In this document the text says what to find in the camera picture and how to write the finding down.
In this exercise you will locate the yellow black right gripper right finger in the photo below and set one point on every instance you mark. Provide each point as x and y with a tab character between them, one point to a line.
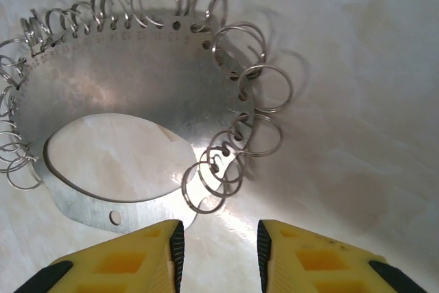
326	265

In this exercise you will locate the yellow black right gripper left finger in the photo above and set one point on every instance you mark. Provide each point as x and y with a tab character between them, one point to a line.
120	262

